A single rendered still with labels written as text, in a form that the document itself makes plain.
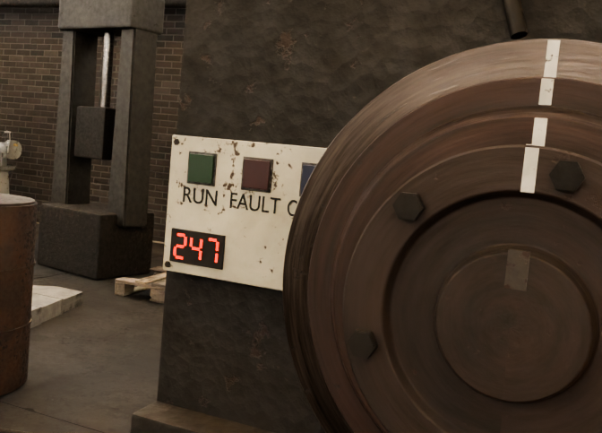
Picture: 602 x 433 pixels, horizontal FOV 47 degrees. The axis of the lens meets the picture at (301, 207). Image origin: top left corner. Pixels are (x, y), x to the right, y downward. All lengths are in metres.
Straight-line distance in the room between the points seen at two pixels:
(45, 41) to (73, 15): 2.91
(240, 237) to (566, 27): 0.45
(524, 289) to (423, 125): 0.18
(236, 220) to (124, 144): 5.11
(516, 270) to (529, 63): 0.19
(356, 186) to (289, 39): 0.29
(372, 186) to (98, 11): 5.72
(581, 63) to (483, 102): 0.09
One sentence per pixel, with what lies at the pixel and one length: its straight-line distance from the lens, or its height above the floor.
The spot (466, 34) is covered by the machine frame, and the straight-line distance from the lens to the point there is 0.82.
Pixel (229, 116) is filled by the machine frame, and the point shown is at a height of 1.27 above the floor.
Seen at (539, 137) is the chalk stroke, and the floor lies 1.26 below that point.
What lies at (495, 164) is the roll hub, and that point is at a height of 1.24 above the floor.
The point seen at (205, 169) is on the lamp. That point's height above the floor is 1.20.
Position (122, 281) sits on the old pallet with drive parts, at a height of 0.11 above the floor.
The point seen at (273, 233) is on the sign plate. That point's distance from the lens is 0.86.
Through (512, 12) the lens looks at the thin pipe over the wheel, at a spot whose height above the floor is 1.40.
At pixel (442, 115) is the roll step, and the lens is 0.63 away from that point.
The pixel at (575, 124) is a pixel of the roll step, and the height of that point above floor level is 1.28.
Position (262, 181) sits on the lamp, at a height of 1.19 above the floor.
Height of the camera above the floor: 1.24
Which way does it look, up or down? 5 degrees down
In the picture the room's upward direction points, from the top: 5 degrees clockwise
